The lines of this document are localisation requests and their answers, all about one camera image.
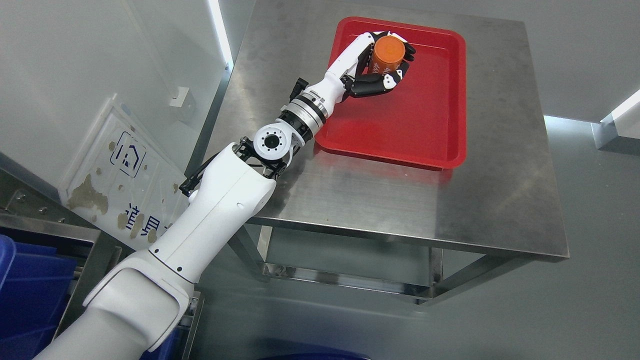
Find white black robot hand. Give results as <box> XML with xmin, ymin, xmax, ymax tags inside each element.
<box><xmin>301</xmin><ymin>30</ymin><xmax>416</xmax><ymax>116</ymax></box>

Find blue bin upper left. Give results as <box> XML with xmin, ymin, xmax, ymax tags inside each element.
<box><xmin>0</xmin><ymin>235</ymin><xmax>77</xmax><ymax>360</ymax></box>

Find red plastic tray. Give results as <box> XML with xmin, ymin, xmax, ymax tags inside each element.
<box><xmin>315</xmin><ymin>16</ymin><xmax>467</xmax><ymax>170</ymax></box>

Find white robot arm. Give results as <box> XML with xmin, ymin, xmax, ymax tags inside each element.
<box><xmin>36</xmin><ymin>74</ymin><xmax>345</xmax><ymax>360</ymax></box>

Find orange cylindrical capacitor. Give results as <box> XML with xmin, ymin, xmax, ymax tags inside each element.
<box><xmin>367</xmin><ymin>35</ymin><xmax>406</xmax><ymax>75</ymax></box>

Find stainless steel table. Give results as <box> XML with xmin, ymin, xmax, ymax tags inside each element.
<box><xmin>205</xmin><ymin>0</ymin><xmax>570</xmax><ymax>291</ymax></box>

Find white sign board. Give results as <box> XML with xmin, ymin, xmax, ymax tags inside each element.
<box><xmin>57</xmin><ymin>95</ymin><xmax>189</xmax><ymax>251</ymax></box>

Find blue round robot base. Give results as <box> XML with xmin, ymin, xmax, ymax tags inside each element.
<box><xmin>261</xmin><ymin>352</ymin><xmax>370</xmax><ymax>360</ymax></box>

